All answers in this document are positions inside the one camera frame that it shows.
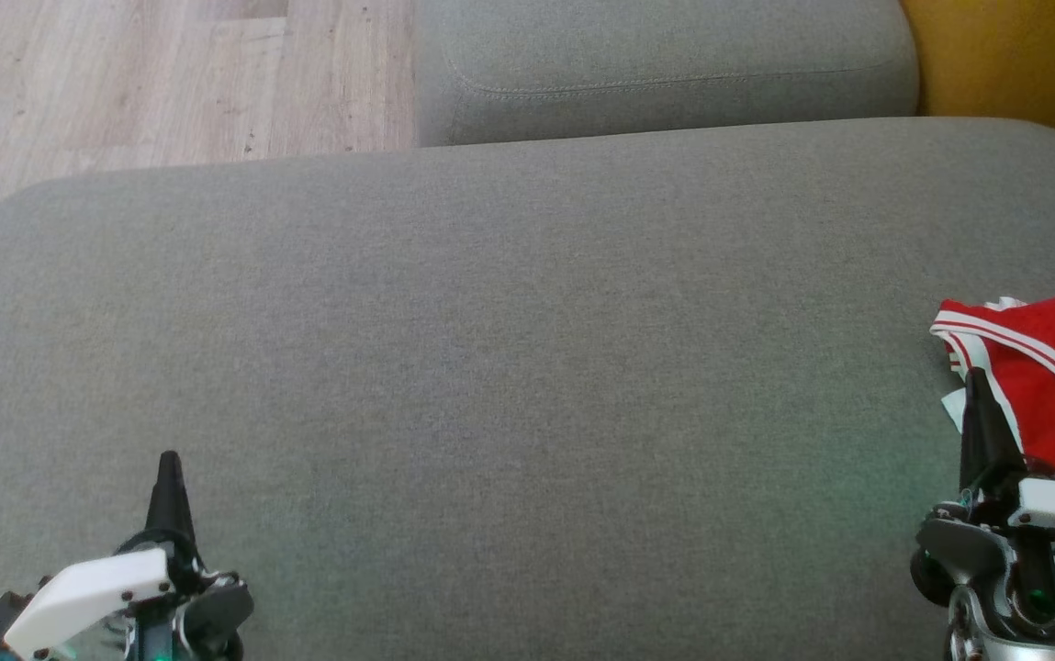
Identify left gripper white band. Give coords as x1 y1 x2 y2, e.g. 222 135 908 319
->
4 450 254 661

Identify red jersey white sleeves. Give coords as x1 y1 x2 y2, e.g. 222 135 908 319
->
929 289 1055 487

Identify large grey sofa seat cushion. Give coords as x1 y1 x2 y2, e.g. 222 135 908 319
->
0 118 1055 661

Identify yellow cushion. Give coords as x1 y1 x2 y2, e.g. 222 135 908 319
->
899 0 1055 171

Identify grey sofa back cushion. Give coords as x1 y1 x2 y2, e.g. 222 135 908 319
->
414 0 921 148

